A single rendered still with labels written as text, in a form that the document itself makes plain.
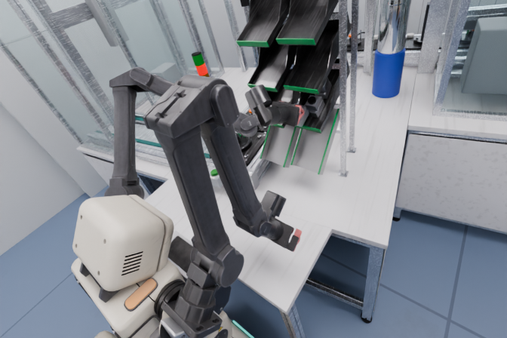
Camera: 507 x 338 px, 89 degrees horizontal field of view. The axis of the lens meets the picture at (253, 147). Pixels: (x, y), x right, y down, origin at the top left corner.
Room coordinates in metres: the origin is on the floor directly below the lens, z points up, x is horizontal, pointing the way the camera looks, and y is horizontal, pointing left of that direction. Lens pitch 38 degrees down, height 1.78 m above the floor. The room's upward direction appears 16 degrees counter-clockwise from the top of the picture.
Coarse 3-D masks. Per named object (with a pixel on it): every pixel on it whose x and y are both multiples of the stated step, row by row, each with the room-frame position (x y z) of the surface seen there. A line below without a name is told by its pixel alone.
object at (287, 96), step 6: (294, 60) 1.02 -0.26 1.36; (288, 72) 1.06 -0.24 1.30; (282, 84) 1.02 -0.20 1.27; (282, 90) 0.99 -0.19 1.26; (288, 90) 0.98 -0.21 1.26; (270, 96) 0.99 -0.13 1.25; (276, 96) 0.98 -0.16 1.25; (282, 96) 0.96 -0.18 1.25; (288, 96) 0.95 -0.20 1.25; (294, 96) 0.89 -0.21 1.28; (288, 102) 0.92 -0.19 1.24; (294, 102) 0.89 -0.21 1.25; (276, 126) 0.85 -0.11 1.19; (282, 126) 0.82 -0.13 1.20
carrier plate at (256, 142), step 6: (258, 132) 1.15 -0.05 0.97; (252, 138) 1.12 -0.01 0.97; (258, 138) 1.10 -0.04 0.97; (264, 138) 1.09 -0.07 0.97; (252, 144) 1.06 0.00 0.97; (258, 144) 1.05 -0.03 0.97; (246, 150) 1.03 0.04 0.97; (252, 150) 1.02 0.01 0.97; (258, 150) 1.01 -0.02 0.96; (252, 156) 0.97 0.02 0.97; (246, 162) 0.94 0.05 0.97
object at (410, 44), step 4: (408, 36) 1.79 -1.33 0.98; (412, 36) 1.78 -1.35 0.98; (416, 36) 1.71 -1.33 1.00; (420, 36) 1.72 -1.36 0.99; (408, 40) 1.75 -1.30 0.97; (412, 40) 1.74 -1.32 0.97; (416, 40) 1.67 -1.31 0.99; (408, 44) 1.69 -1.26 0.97; (412, 44) 1.68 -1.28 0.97; (416, 44) 1.66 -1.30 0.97; (420, 44) 1.63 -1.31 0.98; (440, 44) 1.56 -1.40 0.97; (408, 48) 1.63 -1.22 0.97; (412, 48) 1.62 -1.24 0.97; (416, 48) 1.60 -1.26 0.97; (420, 48) 1.59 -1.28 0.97; (440, 48) 1.52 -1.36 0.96
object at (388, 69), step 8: (376, 56) 1.35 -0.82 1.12; (384, 56) 1.31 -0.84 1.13; (392, 56) 1.28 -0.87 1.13; (400, 56) 1.28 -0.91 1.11; (376, 64) 1.34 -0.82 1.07; (384, 64) 1.30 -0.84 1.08; (392, 64) 1.28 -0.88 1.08; (400, 64) 1.28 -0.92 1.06; (376, 72) 1.34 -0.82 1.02; (384, 72) 1.30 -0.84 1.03; (392, 72) 1.28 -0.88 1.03; (400, 72) 1.28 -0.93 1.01; (376, 80) 1.33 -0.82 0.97; (384, 80) 1.30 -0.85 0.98; (392, 80) 1.28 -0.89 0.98; (400, 80) 1.29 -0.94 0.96; (376, 88) 1.33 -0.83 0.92; (384, 88) 1.29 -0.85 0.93; (392, 88) 1.28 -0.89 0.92; (376, 96) 1.32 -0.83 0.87; (384, 96) 1.29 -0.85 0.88; (392, 96) 1.27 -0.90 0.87
